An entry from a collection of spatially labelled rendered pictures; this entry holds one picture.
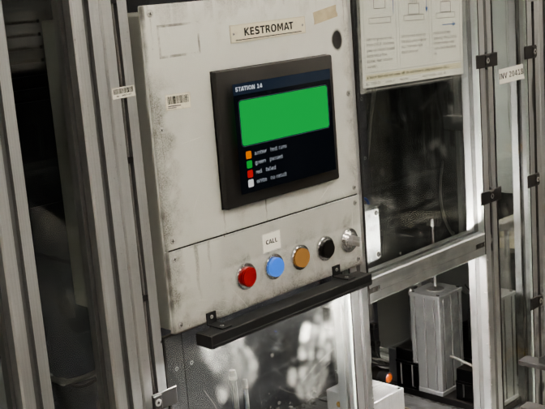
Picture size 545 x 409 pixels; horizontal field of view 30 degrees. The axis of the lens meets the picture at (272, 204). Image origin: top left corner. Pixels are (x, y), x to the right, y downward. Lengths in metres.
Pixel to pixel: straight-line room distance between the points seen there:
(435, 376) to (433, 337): 0.09
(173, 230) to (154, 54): 0.24
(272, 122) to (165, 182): 0.20
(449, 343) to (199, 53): 1.10
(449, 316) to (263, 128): 0.93
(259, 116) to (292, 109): 0.07
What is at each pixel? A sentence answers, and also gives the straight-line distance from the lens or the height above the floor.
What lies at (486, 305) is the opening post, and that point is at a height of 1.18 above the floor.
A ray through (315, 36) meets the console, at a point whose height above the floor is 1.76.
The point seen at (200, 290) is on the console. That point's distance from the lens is 1.48.
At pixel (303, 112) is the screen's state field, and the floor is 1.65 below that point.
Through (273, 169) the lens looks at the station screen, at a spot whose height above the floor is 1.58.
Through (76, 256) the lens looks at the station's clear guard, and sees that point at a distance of 1.37.
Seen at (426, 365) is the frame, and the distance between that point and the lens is 2.32.
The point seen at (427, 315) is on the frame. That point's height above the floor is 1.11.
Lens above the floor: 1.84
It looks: 12 degrees down
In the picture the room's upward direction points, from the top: 5 degrees counter-clockwise
